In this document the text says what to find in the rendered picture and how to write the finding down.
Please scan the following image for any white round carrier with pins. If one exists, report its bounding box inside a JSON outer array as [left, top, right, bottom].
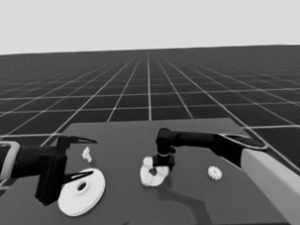
[[139, 161, 170, 189]]

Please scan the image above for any small white T-shaped piece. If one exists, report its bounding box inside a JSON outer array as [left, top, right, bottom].
[[81, 147, 93, 164]]

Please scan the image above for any large thick white disc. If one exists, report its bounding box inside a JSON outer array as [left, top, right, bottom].
[[55, 167, 108, 219]]

